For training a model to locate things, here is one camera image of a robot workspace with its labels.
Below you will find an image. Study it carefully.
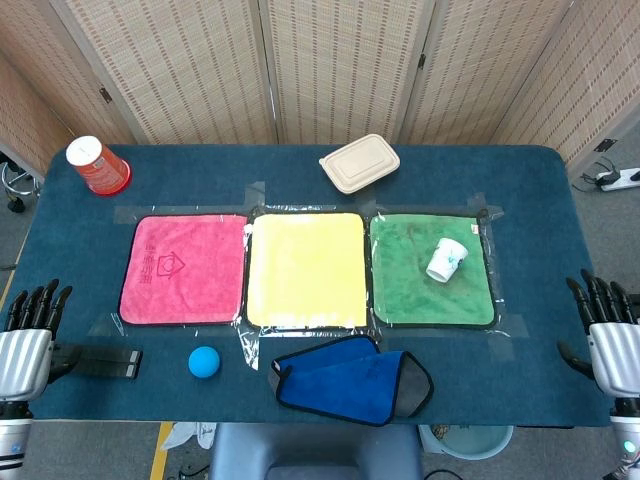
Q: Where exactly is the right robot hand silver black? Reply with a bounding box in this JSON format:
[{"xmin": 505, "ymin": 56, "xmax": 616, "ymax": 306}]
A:
[{"xmin": 557, "ymin": 268, "xmax": 640, "ymax": 399}]

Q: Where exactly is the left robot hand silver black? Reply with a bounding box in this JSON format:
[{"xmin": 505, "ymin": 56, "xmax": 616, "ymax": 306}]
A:
[{"xmin": 0, "ymin": 278, "xmax": 84, "ymax": 404}]

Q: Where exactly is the white paper cup blue print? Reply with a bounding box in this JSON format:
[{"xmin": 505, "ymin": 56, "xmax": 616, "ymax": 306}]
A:
[{"xmin": 425, "ymin": 237, "xmax": 470, "ymax": 285}]

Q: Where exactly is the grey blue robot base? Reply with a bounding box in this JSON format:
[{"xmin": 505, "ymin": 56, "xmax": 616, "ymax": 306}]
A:
[{"xmin": 208, "ymin": 423, "xmax": 424, "ymax": 480}]

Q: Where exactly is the pink cloth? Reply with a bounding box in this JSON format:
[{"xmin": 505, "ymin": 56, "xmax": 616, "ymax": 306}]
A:
[{"xmin": 118, "ymin": 213, "xmax": 250, "ymax": 326}]

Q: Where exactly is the red paper cup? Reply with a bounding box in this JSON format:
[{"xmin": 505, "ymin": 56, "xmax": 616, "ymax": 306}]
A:
[{"xmin": 65, "ymin": 135, "xmax": 133, "ymax": 197}]

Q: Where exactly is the green cloth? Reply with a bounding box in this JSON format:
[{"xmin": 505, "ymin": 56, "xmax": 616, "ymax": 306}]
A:
[{"xmin": 368, "ymin": 213, "xmax": 497, "ymax": 329}]

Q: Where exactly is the yellow cloth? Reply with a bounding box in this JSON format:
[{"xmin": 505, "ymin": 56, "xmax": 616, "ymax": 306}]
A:
[{"xmin": 245, "ymin": 212, "xmax": 370, "ymax": 330}]

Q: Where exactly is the black flat bar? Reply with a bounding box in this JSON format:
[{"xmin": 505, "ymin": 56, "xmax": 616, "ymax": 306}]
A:
[{"xmin": 74, "ymin": 344, "xmax": 144, "ymax": 367}]

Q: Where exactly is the chrome stool base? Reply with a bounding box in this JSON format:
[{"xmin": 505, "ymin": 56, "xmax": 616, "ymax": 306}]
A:
[{"xmin": 0, "ymin": 152, "xmax": 41, "ymax": 214}]

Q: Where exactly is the pale blue bucket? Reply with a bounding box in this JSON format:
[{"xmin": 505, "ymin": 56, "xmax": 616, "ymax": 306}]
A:
[{"xmin": 418, "ymin": 424, "xmax": 515, "ymax": 461}]

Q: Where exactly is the white power strip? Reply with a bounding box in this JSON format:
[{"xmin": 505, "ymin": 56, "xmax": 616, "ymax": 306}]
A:
[{"xmin": 596, "ymin": 168, "xmax": 640, "ymax": 192}]

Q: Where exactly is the blue ball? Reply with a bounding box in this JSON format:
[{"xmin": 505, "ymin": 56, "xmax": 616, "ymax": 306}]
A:
[{"xmin": 187, "ymin": 345, "xmax": 222, "ymax": 379}]

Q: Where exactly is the white plastic bag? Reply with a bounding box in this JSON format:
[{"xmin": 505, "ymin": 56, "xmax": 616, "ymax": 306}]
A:
[{"xmin": 160, "ymin": 422, "xmax": 217, "ymax": 451}]

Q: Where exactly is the clear plastic tape film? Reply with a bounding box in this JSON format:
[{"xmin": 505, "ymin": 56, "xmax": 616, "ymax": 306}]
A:
[{"xmin": 87, "ymin": 182, "xmax": 531, "ymax": 371}]

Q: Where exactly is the blue folded cloth grey lining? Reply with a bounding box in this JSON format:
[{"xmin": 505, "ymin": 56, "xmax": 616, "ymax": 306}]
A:
[{"xmin": 267, "ymin": 334, "xmax": 435, "ymax": 428}]

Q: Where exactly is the beige lidded food container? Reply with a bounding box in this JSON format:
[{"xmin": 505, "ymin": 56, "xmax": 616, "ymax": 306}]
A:
[{"xmin": 318, "ymin": 133, "xmax": 402, "ymax": 195}]

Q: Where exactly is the bamboo folding screen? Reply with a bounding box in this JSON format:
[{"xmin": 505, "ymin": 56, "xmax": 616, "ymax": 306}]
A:
[{"xmin": 0, "ymin": 0, "xmax": 640, "ymax": 176}]

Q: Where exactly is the blue felt table cover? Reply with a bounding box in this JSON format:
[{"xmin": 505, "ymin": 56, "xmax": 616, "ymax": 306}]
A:
[{"xmin": 7, "ymin": 143, "xmax": 626, "ymax": 429}]

